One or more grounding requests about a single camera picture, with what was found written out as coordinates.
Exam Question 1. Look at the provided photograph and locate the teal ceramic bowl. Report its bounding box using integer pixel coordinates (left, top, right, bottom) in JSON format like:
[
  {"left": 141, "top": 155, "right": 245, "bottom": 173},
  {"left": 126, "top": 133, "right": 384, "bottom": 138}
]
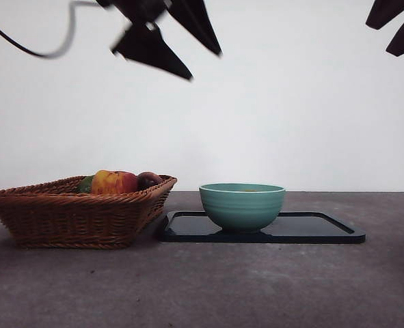
[{"left": 199, "top": 182, "right": 286, "bottom": 234}]

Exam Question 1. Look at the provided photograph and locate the black rectangular tray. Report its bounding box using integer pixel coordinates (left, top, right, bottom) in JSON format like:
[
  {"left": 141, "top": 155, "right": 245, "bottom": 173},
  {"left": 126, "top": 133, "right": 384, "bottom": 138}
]
[{"left": 159, "top": 210, "right": 366, "bottom": 245}]

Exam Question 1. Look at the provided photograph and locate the brown wicker basket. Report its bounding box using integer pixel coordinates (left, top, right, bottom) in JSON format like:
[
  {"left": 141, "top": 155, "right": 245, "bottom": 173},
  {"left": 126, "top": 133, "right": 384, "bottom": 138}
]
[{"left": 0, "top": 175, "right": 178, "bottom": 250}]

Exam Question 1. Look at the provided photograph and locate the green fruit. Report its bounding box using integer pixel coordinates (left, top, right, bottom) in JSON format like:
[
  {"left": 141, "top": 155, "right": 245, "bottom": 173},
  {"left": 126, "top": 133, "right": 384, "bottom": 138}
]
[{"left": 77, "top": 175, "right": 96, "bottom": 194}]

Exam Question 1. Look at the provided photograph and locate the dark red plum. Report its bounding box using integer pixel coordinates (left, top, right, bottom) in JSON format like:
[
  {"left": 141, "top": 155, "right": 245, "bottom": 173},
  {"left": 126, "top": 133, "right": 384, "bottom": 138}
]
[{"left": 136, "top": 172, "right": 164, "bottom": 192}]

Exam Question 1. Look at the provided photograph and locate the red yellow apple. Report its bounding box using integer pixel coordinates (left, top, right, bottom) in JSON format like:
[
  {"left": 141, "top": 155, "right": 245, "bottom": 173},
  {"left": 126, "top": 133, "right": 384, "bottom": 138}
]
[{"left": 91, "top": 169, "right": 139, "bottom": 195}]

